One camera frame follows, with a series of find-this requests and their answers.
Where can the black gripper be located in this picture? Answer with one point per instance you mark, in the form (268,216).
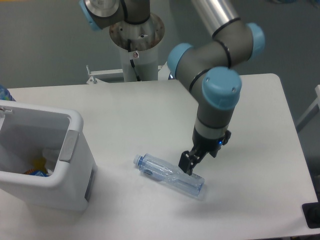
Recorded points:
(201,147)

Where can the clear plastic water bottle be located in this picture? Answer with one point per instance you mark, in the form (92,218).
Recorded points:
(172,175)

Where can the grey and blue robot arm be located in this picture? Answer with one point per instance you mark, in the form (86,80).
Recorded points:
(205,72)

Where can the white plastic trash can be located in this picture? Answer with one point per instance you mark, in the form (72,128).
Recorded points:
(27,129)

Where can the colourful trash inside bin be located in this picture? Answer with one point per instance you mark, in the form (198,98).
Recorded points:
(44,165)

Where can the black device at table edge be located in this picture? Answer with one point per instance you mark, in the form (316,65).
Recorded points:
(311,213)

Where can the blue patterned object at left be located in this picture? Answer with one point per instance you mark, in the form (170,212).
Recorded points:
(5,94)

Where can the white metal base bracket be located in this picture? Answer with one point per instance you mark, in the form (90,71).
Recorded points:
(117,76)

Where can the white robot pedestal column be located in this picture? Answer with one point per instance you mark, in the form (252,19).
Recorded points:
(138,48)

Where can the white frame at right edge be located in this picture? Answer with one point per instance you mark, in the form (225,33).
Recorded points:
(310,112)

